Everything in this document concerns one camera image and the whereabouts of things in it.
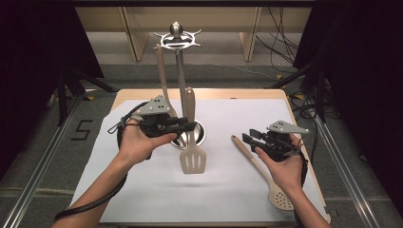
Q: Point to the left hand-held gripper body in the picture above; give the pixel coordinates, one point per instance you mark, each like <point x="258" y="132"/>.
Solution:
<point x="157" y="125"/>

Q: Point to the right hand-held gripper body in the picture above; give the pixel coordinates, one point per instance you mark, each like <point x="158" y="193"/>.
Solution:
<point x="280" y="144"/>

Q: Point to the beige slotted spatula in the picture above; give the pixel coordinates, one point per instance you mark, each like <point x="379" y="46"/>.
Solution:
<point x="192" y="161"/>

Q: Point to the steel utensil stand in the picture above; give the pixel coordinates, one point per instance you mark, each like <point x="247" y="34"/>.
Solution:
<point x="180" y="72"/>

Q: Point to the beige solid spatula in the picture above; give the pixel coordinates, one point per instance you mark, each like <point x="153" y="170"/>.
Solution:
<point x="163" y="76"/>

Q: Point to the beige skimmer spoon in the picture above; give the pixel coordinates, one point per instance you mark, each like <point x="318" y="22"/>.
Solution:
<point x="280" y="198"/>

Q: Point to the person's left hand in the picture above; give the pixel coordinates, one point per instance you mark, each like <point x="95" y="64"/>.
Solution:
<point x="134" y="144"/>

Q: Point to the person's right hand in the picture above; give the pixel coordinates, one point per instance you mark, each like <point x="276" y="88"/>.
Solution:
<point x="288" y="172"/>

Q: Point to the black tripod stand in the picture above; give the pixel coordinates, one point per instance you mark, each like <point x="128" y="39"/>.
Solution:
<point x="320" y="95"/>
<point x="62" y="95"/>

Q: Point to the white table sheet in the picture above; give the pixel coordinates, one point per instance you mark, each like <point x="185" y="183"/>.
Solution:
<point x="206" y="196"/>

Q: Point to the dark curtain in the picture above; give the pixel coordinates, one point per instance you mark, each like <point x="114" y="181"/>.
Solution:
<point x="364" y="79"/>
<point x="31" y="63"/>

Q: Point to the wooden shelf unit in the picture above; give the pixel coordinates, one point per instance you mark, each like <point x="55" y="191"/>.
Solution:
<point x="221" y="19"/>

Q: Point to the aluminium floor rail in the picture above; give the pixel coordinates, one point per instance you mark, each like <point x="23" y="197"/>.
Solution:
<point x="348" y="177"/>
<point x="41" y="167"/>

